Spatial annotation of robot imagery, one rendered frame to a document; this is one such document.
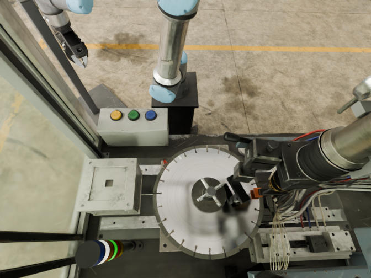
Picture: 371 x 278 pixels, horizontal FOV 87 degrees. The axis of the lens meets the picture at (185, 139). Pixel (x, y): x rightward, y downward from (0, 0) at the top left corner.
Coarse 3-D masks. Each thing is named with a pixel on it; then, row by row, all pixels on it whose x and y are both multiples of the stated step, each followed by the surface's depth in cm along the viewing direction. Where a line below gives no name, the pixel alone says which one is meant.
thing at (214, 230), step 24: (168, 168) 66; (192, 168) 67; (216, 168) 67; (168, 192) 63; (168, 216) 59; (192, 216) 60; (216, 216) 60; (240, 216) 60; (192, 240) 57; (216, 240) 57; (240, 240) 57
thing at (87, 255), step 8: (88, 240) 37; (96, 240) 39; (80, 248) 37; (88, 248) 37; (96, 248) 37; (104, 248) 39; (80, 256) 36; (88, 256) 36; (96, 256) 36; (80, 264) 36; (88, 264) 36; (96, 264) 37
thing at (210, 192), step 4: (204, 180) 60; (204, 184) 59; (220, 184) 60; (208, 188) 58; (212, 188) 58; (216, 188) 59; (208, 192) 58; (212, 192) 58; (200, 196) 58; (204, 196) 58; (208, 196) 59; (212, 196) 58; (200, 200) 57; (216, 200) 57; (220, 204) 57
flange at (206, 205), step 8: (200, 184) 63; (208, 184) 63; (216, 184) 63; (192, 192) 62; (200, 192) 62; (216, 192) 61; (224, 192) 63; (192, 200) 61; (208, 200) 60; (224, 200) 61; (200, 208) 60; (208, 208) 60; (216, 208) 60
